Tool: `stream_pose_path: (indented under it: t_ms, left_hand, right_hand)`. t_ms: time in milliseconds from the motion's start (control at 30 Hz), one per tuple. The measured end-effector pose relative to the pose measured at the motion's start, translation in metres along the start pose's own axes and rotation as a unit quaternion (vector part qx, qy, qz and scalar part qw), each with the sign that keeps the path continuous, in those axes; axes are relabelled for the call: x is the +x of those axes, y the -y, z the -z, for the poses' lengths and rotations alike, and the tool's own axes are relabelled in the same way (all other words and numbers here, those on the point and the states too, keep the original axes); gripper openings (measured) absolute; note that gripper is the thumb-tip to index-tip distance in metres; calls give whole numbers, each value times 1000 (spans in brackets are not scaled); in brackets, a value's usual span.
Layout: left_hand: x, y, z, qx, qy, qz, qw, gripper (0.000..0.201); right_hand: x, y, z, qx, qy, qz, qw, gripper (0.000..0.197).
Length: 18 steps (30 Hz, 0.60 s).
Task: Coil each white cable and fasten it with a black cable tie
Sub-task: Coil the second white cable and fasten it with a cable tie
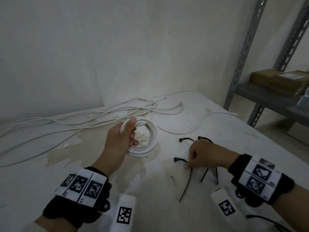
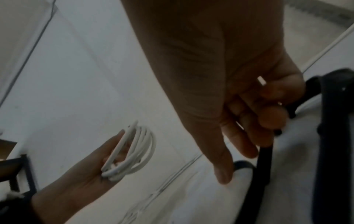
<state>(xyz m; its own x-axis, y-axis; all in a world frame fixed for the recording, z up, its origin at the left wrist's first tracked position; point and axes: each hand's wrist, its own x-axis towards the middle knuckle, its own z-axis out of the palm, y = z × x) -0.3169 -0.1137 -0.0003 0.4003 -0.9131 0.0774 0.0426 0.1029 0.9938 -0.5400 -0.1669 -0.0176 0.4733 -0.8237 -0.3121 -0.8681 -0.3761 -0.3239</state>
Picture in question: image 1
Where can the person's right forearm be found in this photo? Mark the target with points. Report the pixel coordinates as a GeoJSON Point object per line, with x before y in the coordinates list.
{"type": "Point", "coordinates": [294, 210]}

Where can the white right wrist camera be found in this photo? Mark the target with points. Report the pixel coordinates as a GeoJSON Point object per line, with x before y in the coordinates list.
{"type": "Point", "coordinates": [224, 207]}

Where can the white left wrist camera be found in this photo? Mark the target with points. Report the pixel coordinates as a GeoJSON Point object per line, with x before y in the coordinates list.
{"type": "Point", "coordinates": [125, 215]}

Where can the black left wristband white markers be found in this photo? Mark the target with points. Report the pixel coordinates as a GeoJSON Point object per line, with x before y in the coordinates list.
{"type": "Point", "coordinates": [79, 188]}

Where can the bunch of black zip ties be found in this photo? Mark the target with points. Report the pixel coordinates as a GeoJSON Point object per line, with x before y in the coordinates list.
{"type": "Point", "coordinates": [200, 137]}

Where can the grey plastic packet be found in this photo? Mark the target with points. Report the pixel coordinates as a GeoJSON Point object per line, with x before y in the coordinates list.
{"type": "Point", "coordinates": [304, 99]}

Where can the person's right hand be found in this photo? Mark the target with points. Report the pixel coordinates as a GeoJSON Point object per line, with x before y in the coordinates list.
{"type": "Point", "coordinates": [210, 154]}

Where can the black right wristband white markers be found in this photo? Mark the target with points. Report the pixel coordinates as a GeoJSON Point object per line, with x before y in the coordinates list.
{"type": "Point", "coordinates": [260, 178]}

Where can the person's left forearm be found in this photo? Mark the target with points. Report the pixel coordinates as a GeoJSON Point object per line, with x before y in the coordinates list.
{"type": "Point", "coordinates": [103, 167]}

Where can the brown cardboard box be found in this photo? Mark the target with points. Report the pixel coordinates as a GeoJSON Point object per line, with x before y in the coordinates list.
{"type": "Point", "coordinates": [260, 77]}
{"type": "Point", "coordinates": [289, 82]}

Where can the pale cardboard box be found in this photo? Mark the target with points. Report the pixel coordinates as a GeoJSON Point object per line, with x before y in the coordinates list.
{"type": "Point", "coordinates": [299, 134]}

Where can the black wristband white markers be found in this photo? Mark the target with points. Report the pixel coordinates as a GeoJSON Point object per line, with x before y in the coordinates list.
{"type": "Point", "coordinates": [79, 188]}
{"type": "Point", "coordinates": [260, 178]}

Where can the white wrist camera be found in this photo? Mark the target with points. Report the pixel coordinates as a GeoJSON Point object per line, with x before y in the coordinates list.
{"type": "Point", "coordinates": [224, 207]}
{"type": "Point", "coordinates": [125, 215]}

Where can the person's left hand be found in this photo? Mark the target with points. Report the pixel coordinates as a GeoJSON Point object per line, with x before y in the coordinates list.
{"type": "Point", "coordinates": [118, 144]}

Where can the grey metal shelf rack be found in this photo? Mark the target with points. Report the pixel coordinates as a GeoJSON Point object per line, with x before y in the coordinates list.
{"type": "Point", "coordinates": [246, 45]}

